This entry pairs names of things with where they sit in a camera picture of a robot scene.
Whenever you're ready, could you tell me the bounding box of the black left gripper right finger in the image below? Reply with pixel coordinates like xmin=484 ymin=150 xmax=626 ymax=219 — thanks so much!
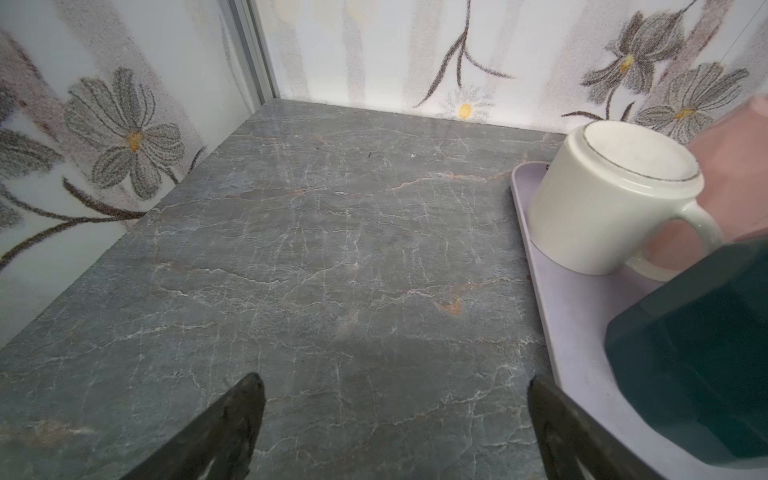
xmin=527 ymin=376 xmax=661 ymax=479

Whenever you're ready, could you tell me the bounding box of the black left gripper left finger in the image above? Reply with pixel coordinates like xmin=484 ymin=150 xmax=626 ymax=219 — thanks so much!
xmin=124 ymin=372 xmax=266 ymax=480

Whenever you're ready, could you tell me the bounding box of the dark green ceramic mug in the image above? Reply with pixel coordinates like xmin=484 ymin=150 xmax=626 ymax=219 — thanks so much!
xmin=604 ymin=237 xmax=767 ymax=469

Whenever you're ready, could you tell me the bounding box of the white ceramic mug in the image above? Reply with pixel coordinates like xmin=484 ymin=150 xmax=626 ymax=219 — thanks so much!
xmin=526 ymin=120 xmax=724 ymax=282

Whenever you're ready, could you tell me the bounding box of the pink ceramic mug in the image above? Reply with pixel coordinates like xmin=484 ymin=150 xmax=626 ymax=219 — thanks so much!
xmin=643 ymin=94 xmax=767 ymax=270

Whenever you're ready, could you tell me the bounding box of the lilac plastic tray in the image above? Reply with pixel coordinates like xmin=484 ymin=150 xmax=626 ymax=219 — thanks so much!
xmin=509 ymin=162 xmax=767 ymax=479

